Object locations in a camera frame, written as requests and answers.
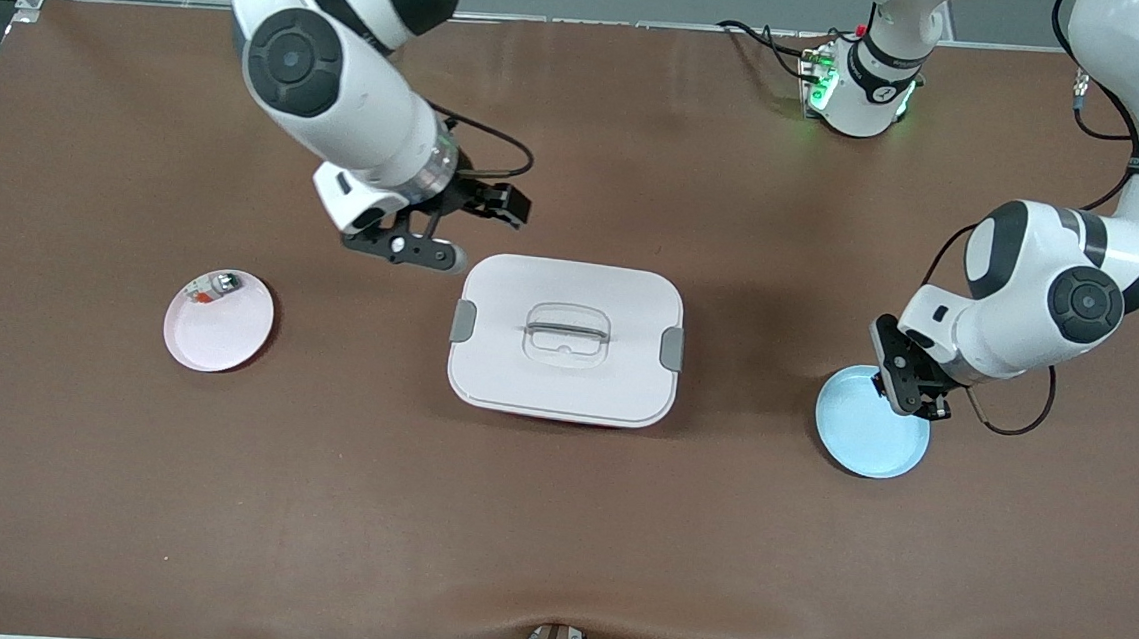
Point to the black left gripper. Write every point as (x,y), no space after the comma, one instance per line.
(927,392)

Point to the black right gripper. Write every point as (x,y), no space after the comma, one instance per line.
(467,195)

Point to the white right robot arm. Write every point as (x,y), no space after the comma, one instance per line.
(345,93)

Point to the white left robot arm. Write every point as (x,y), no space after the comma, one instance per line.
(1023,291)

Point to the white lidded storage box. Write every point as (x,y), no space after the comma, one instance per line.
(566,369)

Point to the light blue round plate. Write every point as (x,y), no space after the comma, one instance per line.
(867,441)

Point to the pink round plate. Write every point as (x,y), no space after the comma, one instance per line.
(218,330)

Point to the small white red part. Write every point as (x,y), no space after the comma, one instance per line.
(199,287)

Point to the green silver switch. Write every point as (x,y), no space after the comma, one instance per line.
(225,281)

